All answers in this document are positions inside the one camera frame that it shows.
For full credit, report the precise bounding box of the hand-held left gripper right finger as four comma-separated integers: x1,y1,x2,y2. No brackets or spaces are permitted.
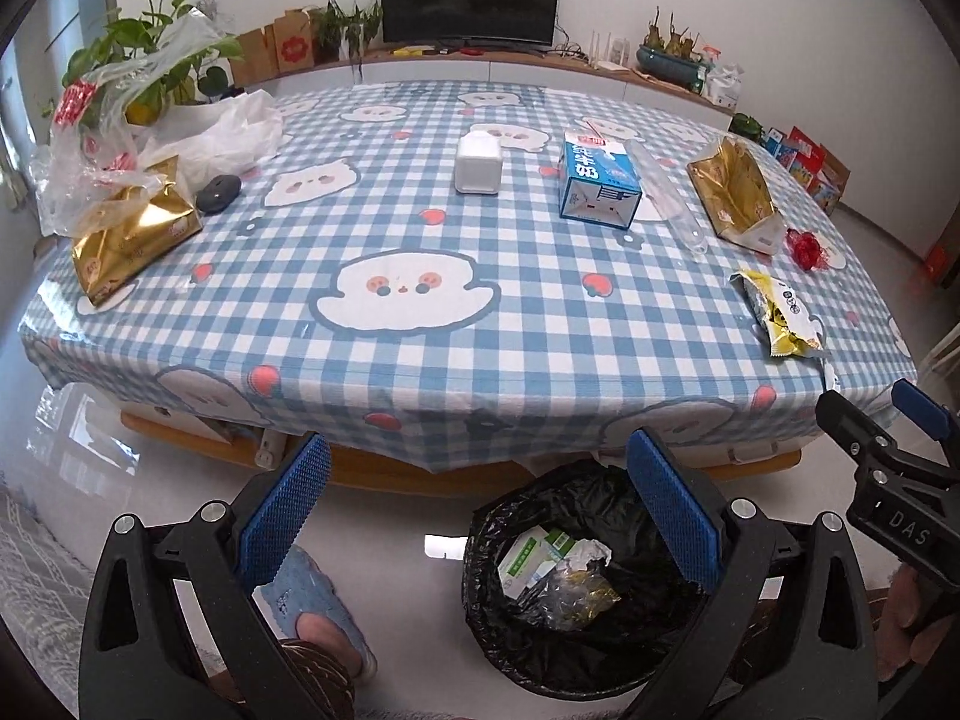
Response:
626,426,878,720

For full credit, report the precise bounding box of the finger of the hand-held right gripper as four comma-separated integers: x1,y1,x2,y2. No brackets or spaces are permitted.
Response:
892,378,950,443
815,388,898,467

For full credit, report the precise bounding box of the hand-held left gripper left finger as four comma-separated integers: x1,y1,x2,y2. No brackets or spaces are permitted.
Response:
77,431,357,720

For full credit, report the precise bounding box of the white tissue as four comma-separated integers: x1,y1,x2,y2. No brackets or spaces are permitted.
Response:
566,536,612,571

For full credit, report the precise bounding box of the yellow snack wrapper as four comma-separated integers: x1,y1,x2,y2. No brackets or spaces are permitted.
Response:
729,268,830,357

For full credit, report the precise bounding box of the clear bag with gold wrapper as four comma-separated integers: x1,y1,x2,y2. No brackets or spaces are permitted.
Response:
514,562,623,631

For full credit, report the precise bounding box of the white and green medicine box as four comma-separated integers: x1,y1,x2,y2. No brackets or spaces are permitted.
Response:
497,529,560,601

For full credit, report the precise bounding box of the red mesh net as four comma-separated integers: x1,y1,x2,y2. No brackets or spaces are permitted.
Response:
784,229,833,271

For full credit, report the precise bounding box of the black lined waste bin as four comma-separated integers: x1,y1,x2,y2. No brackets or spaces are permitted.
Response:
461,461,721,698

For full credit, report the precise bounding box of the gold foil bag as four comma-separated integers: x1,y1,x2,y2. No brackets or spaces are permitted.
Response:
71,157,205,308
686,133,788,254

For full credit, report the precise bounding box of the clear plastic tube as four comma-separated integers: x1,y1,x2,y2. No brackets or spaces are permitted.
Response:
626,139,710,260

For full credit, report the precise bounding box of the blue milk carton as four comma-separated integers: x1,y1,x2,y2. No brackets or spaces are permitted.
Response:
559,118,644,230

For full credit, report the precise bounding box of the person's right hand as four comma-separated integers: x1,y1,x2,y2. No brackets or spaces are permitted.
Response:
874,564,952,685

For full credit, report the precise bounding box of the white chair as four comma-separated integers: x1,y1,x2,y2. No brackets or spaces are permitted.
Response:
919,330,960,406

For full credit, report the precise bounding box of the blue slipper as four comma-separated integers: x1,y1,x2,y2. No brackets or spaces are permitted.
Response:
255,544,380,680

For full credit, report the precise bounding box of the wooden table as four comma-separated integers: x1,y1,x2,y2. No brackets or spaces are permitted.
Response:
120,409,803,496

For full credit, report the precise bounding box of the red floor item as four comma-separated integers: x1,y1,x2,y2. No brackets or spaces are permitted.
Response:
924,244,957,286

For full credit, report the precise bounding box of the blue checked tablecloth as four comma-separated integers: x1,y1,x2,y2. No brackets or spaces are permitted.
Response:
19,79,920,466

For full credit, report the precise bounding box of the open cardboard toy box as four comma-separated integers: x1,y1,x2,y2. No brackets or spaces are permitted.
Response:
810,150,852,215

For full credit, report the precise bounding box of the grey patterned rug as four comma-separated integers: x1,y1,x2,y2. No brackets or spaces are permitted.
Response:
0,480,98,653

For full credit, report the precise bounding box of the blue colourful toy box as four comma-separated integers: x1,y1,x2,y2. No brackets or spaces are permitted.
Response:
761,127,800,166

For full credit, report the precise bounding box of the black computer mouse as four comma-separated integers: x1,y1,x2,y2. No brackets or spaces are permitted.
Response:
195,174,242,212

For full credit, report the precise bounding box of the white sack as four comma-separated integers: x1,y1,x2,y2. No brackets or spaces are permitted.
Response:
709,64,747,110

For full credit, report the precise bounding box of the white cube device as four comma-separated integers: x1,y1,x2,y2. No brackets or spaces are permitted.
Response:
454,131,502,196

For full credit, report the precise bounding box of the clear bag with red print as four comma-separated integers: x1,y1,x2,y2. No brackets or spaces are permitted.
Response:
34,6,241,237

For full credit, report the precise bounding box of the bonsai in blue planter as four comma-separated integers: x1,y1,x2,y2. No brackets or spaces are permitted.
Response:
636,6,713,91

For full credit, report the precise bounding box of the white television cabinet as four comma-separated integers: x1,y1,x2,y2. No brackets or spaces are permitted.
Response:
240,45,740,128

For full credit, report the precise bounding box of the white router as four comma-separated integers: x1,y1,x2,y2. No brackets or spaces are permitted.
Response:
589,30,631,72

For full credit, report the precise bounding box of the brown cardboard box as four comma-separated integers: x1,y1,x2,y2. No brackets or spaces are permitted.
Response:
229,26,282,87

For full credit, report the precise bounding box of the brown paper bag red print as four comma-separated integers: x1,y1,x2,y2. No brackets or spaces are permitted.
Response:
271,7,316,76

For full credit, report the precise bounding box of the green pothos plant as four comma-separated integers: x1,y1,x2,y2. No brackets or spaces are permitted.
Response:
64,0,248,125

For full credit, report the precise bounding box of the tall potted plant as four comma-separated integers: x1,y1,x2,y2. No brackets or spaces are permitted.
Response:
304,0,383,80

